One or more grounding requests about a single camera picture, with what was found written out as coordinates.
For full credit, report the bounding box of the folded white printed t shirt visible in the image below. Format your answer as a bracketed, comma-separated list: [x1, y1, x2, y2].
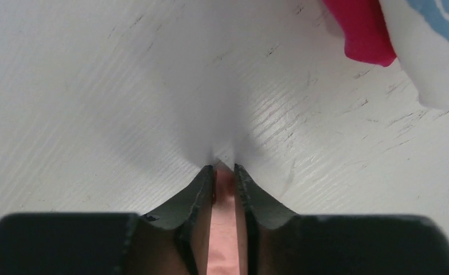
[380, 0, 449, 110]

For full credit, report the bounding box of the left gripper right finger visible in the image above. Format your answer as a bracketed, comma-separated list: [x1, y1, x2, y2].
[234, 164, 297, 274]

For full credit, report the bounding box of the pink t shirt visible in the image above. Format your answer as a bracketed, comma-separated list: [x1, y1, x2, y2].
[207, 164, 240, 274]

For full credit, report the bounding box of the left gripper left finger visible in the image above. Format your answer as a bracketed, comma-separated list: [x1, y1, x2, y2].
[140, 166, 214, 274]

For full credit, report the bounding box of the folded red t shirt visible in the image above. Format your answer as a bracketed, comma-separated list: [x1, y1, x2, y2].
[323, 0, 397, 67]

